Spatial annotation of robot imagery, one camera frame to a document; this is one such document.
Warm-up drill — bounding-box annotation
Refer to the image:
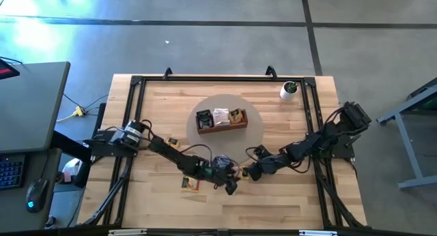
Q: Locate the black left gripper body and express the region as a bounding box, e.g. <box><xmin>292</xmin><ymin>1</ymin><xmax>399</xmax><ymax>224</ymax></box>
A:
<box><xmin>204</xmin><ymin>166</ymin><xmax>239</xmax><ymax>196</ymax></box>

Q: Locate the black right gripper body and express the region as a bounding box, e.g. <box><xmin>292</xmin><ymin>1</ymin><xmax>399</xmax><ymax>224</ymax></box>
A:
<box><xmin>246</xmin><ymin>145</ymin><xmax>274</xmax><ymax>182</ymax></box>

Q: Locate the dark blue blackcurrant tea packet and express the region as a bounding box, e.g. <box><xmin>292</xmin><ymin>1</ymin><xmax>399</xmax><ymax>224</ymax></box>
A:
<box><xmin>197</xmin><ymin>109</ymin><xmax>214</xmax><ymax>130</ymax></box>
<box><xmin>211</xmin><ymin>155</ymin><xmax>240</xmax><ymax>177</ymax></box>

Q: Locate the white orange Tazo tea packet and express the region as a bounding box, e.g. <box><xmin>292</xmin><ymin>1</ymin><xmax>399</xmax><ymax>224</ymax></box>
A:
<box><xmin>212</xmin><ymin>107</ymin><xmax>231</xmax><ymax>126</ymax></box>

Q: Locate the wooden tea organiser box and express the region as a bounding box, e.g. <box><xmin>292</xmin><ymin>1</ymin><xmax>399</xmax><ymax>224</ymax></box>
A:
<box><xmin>195</xmin><ymin>107</ymin><xmax>249</xmax><ymax>135</ymax></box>

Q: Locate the round grey table mat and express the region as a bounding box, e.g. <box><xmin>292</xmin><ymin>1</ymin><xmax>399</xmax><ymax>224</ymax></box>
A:
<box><xmin>186</xmin><ymin>93</ymin><xmax>265</xmax><ymax>165</ymax></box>

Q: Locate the white potted plant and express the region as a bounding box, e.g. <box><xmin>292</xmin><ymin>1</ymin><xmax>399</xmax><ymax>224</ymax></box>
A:
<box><xmin>279</xmin><ymin>80</ymin><xmax>300</xmax><ymax>102</ymax></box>

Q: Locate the white pink box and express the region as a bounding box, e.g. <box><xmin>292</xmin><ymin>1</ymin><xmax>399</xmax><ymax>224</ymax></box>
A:
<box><xmin>62</xmin><ymin>158</ymin><xmax>83</xmax><ymax>183</ymax></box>

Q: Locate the black computer mouse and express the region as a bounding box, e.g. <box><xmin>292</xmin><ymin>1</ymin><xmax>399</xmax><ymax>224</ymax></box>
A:
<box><xmin>26</xmin><ymin>177</ymin><xmax>50</xmax><ymax>213</ymax></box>

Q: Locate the grey office desk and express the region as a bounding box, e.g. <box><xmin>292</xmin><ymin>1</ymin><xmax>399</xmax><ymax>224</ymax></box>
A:
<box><xmin>0</xmin><ymin>61</ymin><xmax>72</xmax><ymax>233</ymax></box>

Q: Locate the black keyboard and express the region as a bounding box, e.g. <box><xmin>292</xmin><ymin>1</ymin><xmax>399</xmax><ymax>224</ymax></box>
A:
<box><xmin>0</xmin><ymin>153</ymin><xmax>27</xmax><ymax>191</ymax></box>

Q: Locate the black device with red strip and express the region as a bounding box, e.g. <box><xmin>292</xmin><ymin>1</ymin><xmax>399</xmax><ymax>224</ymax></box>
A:
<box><xmin>0</xmin><ymin>57</ymin><xmax>20</xmax><ymax>80</ymax></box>

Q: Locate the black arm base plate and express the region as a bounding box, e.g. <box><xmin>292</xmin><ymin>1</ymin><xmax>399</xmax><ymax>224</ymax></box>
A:
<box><xmin>89</xmin><ymin>128</ymin><xmax>141</xmax><ymax>158</ymax></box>
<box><xmin>333</xmin><ymin>133</ymin><xmax>356</xmax><ymax>160</ymax></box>

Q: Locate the silver metal bracket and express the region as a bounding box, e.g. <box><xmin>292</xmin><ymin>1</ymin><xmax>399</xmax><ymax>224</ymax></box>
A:
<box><xmin>108</xmin><ymin>228</ymin><xmax>147</xmax><ymax>236</ymax></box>
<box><xmin>299</xmin><ymin>230</ymin><xmax>339</xmax><ymax>236</ymax></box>

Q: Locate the black aluminium table frame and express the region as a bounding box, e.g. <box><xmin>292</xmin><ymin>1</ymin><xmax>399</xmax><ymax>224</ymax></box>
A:
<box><xmin>76</xmin><ymin>65</ymin><xmax>369</xmax><ymax>230</ymax></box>

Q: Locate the grey metal table frame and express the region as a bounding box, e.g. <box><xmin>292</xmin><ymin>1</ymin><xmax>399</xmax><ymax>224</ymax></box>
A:
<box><xmin>376</xmin><ymin>84</ymin><xmax>437</xmax><ymax>191</ymax></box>

